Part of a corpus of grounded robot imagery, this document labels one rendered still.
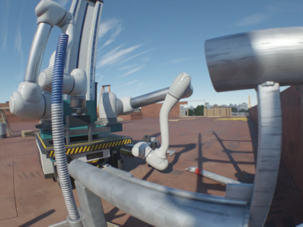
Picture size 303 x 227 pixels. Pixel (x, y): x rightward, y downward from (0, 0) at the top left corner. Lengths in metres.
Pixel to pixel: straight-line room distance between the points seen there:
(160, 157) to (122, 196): 0.85
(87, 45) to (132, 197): 1.39
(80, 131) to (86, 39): 0.88
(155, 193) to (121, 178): 0.07
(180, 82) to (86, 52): 0.92
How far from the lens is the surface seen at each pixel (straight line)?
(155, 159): 1.05
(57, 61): 0.49
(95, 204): 0.35
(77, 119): 0.78
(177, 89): 0.94
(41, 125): 1.04
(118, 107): 1.22
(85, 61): 1.40
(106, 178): 0.24
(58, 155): 0.47
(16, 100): 0.88
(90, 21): 1.62
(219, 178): 1.08
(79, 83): 0.75
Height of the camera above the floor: 0.51
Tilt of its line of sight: level
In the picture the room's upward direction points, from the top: 2 degrees counter-clockwise
